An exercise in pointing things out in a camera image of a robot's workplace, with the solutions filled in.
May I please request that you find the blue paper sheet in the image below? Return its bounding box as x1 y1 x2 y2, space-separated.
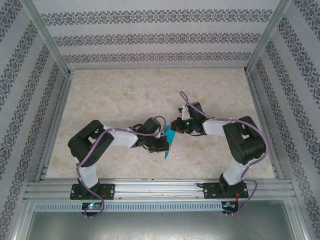
163 125 179 160

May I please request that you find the grey metal sheet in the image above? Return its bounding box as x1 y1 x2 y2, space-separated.
26 211 305 240

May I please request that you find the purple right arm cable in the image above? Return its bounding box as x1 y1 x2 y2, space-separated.
179 90 270 216

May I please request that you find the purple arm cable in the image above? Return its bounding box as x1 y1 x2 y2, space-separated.
179 90 270 216
74 115 168 220

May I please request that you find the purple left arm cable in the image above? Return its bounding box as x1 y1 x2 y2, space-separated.
74 115 168 220

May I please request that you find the aluminium mounting rail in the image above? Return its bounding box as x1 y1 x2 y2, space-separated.
23 177 297 201

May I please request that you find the grey slotted cable duct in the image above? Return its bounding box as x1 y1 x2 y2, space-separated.
33 201 225 213

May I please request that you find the aluminium side rail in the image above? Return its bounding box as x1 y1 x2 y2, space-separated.
33 71 75 182
244 69 286 181

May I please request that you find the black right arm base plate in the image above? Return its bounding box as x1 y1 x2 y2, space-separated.
202 181 250 200

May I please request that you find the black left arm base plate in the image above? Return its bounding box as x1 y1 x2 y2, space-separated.
69 183 116 201

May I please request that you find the aluminium frame post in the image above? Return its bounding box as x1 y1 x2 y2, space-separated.
19 0 76 77
243 0 300 76

